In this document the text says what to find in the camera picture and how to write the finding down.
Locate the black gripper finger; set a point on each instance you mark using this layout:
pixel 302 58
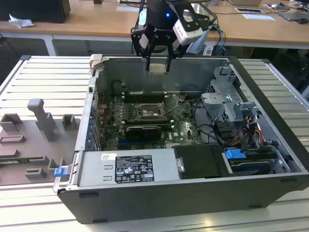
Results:
pixel 173 52
pixel 138 48

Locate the silver square CPU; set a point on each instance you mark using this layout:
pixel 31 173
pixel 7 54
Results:
pixel 158 68

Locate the CPU socket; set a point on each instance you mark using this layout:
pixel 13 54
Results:
pixel 149 112

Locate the pale blue teach pendant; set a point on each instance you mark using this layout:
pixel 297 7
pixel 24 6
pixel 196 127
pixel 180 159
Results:
pixel 196 44

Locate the black round capacitor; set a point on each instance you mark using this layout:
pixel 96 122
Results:
pixel 116 86

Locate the long wooden desk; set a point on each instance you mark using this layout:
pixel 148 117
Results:
pixel 96 21

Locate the silver metal drive cage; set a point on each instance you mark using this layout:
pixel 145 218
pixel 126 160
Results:
pixel 217 101

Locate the green motherboard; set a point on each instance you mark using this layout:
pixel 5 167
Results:
pixel 186 128

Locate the black graphics card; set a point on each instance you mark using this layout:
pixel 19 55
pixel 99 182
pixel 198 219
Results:
pixel 144 133

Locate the white paper sheet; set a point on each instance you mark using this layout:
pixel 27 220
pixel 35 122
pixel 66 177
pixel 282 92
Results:
pixel 258 17

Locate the black computer tower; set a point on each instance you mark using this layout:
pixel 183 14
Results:
pixel 36 9

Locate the black plastic shroud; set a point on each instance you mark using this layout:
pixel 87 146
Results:
pixel 202 162

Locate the hard disk in blue carrier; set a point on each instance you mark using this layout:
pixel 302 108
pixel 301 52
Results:
pixel 234 154

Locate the crumpled white paper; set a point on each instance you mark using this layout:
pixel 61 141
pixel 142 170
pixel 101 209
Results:
pixel 20 21

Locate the grey laptop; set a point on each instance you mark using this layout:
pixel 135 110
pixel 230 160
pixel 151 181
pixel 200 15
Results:
pixel 293 15

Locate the grey power supply with label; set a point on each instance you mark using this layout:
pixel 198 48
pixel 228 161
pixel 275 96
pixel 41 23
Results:
pixel 91 169

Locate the black computer mouse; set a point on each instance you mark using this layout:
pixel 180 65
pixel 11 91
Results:
pixel 301 21

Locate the blue case release tab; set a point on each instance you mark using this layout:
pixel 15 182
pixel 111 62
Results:
pixel 60 172

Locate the grey parts rack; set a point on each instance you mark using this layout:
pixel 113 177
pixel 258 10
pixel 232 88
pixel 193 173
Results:
pixel 24 145

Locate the black open PC case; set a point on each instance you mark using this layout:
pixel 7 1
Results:
pixel 169 205

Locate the green RAM stick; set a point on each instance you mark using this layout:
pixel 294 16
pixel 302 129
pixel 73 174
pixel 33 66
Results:
pixel 14 161

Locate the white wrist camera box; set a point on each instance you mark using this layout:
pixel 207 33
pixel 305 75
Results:
pixel 188 29

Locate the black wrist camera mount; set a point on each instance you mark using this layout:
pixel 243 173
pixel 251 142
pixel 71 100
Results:
pixel 204 21

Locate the flat tablet with dark frame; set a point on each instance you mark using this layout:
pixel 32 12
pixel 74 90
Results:
pixel 248 10

